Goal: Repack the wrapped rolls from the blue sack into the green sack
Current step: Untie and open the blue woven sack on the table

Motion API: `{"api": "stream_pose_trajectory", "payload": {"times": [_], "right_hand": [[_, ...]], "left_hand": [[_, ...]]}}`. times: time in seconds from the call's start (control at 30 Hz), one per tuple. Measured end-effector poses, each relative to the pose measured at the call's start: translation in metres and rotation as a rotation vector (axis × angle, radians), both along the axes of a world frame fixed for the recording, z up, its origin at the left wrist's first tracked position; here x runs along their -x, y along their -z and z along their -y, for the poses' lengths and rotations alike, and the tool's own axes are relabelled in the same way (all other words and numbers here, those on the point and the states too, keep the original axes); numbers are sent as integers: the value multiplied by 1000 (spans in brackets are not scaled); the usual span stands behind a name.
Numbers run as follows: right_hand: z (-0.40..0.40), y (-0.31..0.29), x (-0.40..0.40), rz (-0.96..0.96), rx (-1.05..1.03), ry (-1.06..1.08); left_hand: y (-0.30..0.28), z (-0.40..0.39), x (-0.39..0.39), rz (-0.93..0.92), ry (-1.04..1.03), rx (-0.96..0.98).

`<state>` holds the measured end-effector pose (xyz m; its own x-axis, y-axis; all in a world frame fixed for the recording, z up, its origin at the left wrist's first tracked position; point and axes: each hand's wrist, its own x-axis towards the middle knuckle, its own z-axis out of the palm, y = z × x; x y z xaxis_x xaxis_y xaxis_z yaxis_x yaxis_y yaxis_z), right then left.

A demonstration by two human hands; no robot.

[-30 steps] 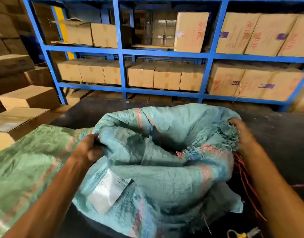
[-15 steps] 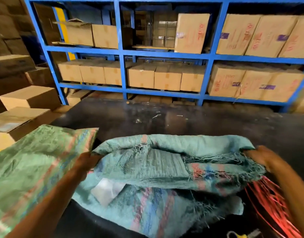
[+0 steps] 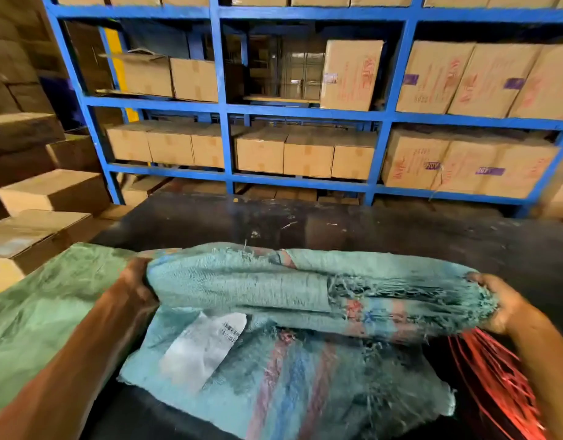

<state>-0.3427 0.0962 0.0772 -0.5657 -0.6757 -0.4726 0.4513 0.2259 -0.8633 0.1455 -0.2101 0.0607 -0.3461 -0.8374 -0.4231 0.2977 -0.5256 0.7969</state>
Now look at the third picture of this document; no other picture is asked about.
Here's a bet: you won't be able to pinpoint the person's left hand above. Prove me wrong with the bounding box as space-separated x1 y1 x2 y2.
118 256 161 317

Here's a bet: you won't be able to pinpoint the person's right hand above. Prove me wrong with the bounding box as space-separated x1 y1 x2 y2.
465 271 532 336

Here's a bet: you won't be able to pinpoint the green woven sack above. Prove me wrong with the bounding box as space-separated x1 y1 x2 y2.
0 242 181 425

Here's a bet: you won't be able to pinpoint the blue woven sack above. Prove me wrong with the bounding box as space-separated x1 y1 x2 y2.
117 241 500 440

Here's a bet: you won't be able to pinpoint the person's left forearm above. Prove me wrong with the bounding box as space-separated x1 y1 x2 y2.
0 288 161 440

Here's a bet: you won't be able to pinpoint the person's right forearm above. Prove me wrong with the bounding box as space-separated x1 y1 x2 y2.
506 304 563 440

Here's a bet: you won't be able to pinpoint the white paper label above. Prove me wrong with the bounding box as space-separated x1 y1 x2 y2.
160 311 248 395

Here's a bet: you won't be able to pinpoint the tall stack of printed cartons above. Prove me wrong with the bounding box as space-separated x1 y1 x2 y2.
531 146 563 223

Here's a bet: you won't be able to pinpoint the pile of brown cardboard boxes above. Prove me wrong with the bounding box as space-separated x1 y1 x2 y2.
0 0 135 296

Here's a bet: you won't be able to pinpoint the rows of red printed boxes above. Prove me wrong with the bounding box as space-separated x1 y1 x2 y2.
54 0 563 201

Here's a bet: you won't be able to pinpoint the flat cardboard sheet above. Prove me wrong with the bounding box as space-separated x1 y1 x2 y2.
242 95 320 106

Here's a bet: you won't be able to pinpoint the blue metal shelf rack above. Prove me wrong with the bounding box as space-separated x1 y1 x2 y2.
40 0 563 219

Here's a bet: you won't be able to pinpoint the bundle of red plastic strings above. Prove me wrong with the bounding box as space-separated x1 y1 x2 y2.
446 328 549 440

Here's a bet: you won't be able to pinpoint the yellow vertical post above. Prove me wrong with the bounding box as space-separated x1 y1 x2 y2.
103 27 141 124

